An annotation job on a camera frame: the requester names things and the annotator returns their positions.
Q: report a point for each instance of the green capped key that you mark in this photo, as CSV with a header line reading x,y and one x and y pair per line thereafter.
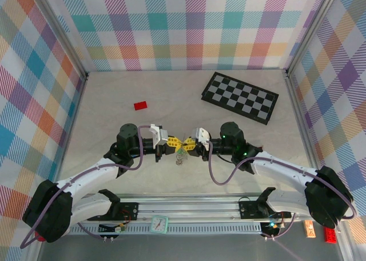
x,y
180,151

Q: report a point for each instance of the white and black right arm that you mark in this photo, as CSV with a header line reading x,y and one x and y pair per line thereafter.
x,y
286,169

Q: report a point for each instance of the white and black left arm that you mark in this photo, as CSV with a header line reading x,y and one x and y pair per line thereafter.
x,y
85,178

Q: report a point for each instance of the flat red toy brick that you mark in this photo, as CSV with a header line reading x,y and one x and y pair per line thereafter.
x,y
141,105

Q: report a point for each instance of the black folding chessboard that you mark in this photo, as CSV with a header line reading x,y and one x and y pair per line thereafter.
x,y
240,96

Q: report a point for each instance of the small mint green clock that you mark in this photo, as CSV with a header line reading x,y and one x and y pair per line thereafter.
x,y
159,224

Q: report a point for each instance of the small circuit board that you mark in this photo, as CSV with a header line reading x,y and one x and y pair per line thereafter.
x,y
273,226
120,228

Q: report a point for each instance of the small wooden block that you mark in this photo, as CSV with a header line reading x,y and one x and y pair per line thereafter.
x,y
309,229

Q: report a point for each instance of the red studded toy brick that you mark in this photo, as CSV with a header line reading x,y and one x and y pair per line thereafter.
x,y
331,236

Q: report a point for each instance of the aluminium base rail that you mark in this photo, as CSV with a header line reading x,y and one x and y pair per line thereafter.
x,y
186,208

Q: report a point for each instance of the aluminium side rail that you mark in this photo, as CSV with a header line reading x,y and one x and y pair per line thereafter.
x,y
300,115

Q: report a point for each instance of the aluminium frame post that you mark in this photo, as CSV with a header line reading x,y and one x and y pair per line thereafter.
x,y
65,38
311,29

